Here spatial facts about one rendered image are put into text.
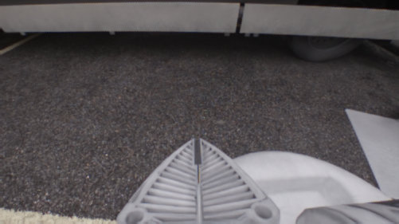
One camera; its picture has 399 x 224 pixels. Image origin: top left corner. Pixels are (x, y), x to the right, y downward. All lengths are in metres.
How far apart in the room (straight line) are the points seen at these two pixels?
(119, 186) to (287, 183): 0.69
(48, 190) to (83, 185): 0.15
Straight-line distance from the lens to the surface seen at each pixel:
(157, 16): 1.31
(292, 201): 0.52
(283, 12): 1.36
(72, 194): 0.96
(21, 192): 1.13
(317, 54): 1.83
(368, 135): 1.34
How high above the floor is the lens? 0.76
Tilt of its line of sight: 45 degrees down
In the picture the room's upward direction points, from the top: straight up
